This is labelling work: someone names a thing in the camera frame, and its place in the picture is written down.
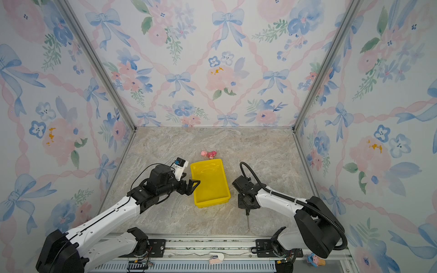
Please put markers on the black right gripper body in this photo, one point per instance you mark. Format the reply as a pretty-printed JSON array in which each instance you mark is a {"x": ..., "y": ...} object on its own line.
[{"x": 242, "y": 203}]

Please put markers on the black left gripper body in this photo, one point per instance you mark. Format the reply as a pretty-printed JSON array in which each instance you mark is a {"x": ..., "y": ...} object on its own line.
[{"x": 173, "y": 186}]

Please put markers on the black handled screwdriver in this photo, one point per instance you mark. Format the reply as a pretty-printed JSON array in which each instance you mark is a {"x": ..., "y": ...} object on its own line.
[{"x": 248, "y": 218}]

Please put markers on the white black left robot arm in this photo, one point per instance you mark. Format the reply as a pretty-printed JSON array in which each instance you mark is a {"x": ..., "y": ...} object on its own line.
[{"x": 83, "y": 248}]

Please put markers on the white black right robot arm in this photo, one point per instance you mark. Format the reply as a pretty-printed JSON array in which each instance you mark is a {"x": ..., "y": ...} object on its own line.
[{"x": 319, "y": 229}]

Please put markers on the yellow plastic bin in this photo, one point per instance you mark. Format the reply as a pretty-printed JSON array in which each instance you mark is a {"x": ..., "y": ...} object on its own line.
[{"x": 213, "y": 188}]

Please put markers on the dark pink toy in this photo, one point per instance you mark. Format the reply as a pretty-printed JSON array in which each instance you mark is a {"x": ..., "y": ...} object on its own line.
[{"x": 211, "y": 155}]

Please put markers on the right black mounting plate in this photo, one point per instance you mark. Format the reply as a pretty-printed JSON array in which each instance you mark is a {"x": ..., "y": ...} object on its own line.
[{"x": 269, "y": 247}]

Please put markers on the black mounting plate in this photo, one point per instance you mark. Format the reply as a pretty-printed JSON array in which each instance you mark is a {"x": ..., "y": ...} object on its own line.
[
  {"x": 154, "y": 248},
  {"x": 269, "y": 247}
]

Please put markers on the white pink tape piece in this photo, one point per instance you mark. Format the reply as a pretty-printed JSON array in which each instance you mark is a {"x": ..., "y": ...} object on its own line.
[{"x": 216, "y": 258}]

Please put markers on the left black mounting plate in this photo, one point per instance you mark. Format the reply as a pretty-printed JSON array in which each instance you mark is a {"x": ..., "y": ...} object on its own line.
[{"x": 154, "y": 248}]

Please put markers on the small colourful toy figure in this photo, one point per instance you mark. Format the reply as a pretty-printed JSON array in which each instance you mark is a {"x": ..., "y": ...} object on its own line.
[{"x": 315, "y": 261}]

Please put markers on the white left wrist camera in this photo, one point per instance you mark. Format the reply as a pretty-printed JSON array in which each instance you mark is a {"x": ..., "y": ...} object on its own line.
[{"x": 179, "y": 166}]

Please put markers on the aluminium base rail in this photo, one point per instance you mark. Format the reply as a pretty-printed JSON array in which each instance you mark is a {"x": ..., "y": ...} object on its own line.
[{"x": 225, "y": 254}]

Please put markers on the left corner aluminium post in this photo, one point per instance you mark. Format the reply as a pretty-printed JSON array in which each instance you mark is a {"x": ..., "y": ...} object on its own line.
[{"x": 76, "y": 27}]

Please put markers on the corner aluminium post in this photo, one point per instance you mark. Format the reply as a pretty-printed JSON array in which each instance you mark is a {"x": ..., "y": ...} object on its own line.
[
  {"x": 345, "y": 25},
  {"x": 76, "y": 27}
]

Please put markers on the right corner aluminium post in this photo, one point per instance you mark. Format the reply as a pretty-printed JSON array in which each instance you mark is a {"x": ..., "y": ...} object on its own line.
[{"x": 345, "y": 25}]

